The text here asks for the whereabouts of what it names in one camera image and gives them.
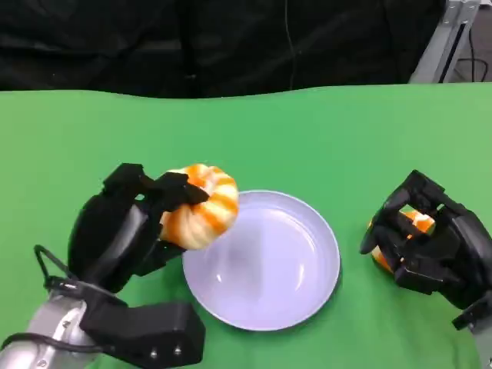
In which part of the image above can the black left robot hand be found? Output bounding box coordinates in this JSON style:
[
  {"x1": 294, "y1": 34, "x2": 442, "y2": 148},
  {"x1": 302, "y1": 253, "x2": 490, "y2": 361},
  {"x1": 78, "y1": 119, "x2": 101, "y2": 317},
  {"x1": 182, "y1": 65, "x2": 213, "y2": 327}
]
[{"x1": 67, "y1": 162, "x2": 211, "y2": 295}]

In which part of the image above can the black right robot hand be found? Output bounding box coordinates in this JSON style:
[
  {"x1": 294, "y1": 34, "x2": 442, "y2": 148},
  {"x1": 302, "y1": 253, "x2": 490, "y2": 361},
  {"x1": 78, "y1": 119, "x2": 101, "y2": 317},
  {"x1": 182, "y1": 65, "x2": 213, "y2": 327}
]
[{"x1": 359, "y1": 169, "x2": 492, "y2": 311}]

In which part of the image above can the orange and white bread roll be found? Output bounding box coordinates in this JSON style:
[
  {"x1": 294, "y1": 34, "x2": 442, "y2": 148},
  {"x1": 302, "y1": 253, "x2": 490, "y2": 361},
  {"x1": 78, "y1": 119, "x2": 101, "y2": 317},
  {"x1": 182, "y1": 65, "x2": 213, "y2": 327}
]
[
  {"x1": 159, "y1": 164, "x2": 240, "y2": 251},
  {"x1": 367, "y1": 209, "x2": 437, "y2": 274}
]

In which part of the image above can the lilac plate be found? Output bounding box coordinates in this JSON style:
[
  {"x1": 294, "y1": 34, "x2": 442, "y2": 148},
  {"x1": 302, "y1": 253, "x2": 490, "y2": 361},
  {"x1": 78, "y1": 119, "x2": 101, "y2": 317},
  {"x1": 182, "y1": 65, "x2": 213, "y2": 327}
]
[{"x1": 181, "y1": 189, "x2": 341, "y2": 332}]

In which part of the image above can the green table cloth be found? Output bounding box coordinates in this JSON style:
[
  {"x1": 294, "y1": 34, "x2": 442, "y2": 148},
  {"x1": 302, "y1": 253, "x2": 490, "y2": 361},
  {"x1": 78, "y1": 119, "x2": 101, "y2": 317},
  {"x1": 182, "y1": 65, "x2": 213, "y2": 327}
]
[{"x1": 0, "y1": 82, "x2": 492, "y2": 369}]

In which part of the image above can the black backdrop curtain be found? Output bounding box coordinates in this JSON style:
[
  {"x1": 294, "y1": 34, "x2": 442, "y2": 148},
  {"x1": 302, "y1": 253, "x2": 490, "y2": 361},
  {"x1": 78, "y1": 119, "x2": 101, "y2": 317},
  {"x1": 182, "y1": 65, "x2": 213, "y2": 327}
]
[{"x1": 0, "y1": 0, "x2": 449, "y2": 99}]

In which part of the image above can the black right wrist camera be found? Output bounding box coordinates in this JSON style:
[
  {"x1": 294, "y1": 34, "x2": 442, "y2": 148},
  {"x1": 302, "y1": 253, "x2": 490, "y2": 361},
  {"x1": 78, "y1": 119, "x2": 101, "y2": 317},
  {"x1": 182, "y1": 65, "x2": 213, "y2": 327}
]
[{"x1": 451, "y1": 291, "x2": 492, "y2": 331}]

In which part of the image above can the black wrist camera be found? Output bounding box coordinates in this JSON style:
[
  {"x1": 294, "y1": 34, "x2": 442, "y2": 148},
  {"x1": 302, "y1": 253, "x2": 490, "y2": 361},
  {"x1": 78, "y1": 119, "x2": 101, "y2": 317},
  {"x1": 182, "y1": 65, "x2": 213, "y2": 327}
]
[
  {"x1": 451, "y1": 291, "x2": 492, "y2": 331},
  {"x1": 78, "y1": 294, "x2": 207, "y2": 369}
]

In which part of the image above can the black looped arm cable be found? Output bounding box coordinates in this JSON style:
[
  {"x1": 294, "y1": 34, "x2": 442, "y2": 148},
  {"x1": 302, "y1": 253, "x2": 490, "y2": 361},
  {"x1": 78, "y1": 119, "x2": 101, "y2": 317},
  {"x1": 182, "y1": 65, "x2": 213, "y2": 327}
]
[{"x1": 33, "y1": 244, "x2": 80, "y2": 294}]

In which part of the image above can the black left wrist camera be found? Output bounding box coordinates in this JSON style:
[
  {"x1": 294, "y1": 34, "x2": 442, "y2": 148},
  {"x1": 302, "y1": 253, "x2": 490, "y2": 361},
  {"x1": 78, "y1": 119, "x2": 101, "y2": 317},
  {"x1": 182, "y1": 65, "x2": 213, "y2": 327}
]
[{"x1": 78, "y1": 294, "x2": 207, "y2": 369}]

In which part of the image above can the black cable on floor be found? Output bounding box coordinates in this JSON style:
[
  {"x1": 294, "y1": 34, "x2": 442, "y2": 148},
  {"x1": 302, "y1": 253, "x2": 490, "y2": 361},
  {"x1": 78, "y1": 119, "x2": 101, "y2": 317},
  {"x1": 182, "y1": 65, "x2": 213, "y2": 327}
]
[{"x1": 455, "y1": 28, "x2": 490, "y2": 82}]

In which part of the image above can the aluminium frame post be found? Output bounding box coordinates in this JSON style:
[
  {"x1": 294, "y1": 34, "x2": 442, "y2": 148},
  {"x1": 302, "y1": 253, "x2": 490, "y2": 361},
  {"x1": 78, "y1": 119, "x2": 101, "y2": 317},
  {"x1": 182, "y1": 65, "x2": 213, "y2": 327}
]
[{"x1": 407, "y1": 0, "x2": 482, "y2": 84}]

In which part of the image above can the thin black hanging cable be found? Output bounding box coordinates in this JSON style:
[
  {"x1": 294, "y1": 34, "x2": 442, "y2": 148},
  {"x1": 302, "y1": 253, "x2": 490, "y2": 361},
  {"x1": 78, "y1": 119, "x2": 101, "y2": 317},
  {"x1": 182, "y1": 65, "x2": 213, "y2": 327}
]
[{"x1": 283, "y1": 0, "x2": 297, "y2": 90}]

